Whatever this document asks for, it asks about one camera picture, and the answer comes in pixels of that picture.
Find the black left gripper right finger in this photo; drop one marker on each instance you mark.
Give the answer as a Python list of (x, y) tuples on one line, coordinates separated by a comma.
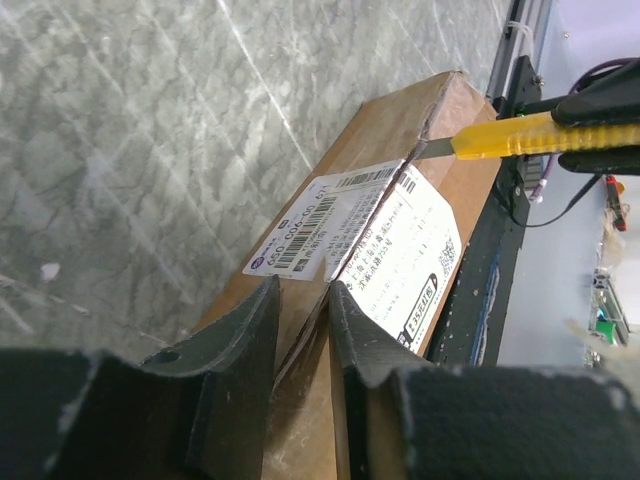
[(397, 416)]

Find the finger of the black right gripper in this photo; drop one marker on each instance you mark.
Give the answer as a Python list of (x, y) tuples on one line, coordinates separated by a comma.
[(615, 161), (613, 100)]

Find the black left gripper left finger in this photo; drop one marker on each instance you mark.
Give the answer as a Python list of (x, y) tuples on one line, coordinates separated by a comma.
[(195, 410)]

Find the yellow utility knife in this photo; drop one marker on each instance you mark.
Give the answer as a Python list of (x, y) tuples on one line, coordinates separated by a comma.
[(528, 135)]

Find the brown cardboard express box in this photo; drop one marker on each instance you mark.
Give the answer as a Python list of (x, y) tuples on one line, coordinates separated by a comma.
[(386, 222)]

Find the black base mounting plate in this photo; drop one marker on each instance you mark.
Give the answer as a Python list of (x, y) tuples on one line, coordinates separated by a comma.
[(471, 325)]

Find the aluminium rail frame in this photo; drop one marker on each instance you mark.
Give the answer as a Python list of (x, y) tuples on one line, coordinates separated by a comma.
[(523, 33)]

